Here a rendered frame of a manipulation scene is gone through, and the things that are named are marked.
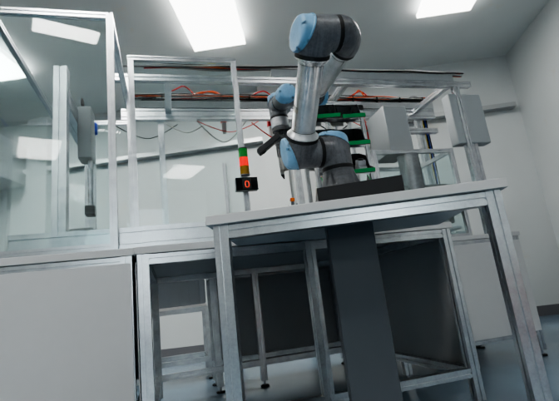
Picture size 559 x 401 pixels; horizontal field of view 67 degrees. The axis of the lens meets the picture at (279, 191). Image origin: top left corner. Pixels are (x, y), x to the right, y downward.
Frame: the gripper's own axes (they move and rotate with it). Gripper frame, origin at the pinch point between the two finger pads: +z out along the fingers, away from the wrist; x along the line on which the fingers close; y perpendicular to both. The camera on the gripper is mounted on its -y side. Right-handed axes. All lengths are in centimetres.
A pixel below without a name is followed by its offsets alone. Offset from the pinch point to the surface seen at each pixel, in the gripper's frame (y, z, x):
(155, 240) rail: -58, 18, 13
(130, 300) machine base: -67, 41, 3
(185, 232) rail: -45, 15, 16
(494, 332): 128, 95, 128
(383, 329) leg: 24, 62, -24
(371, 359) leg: 19, 70, -24
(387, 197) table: 28, 22, -45
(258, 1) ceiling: 8, -239, 215
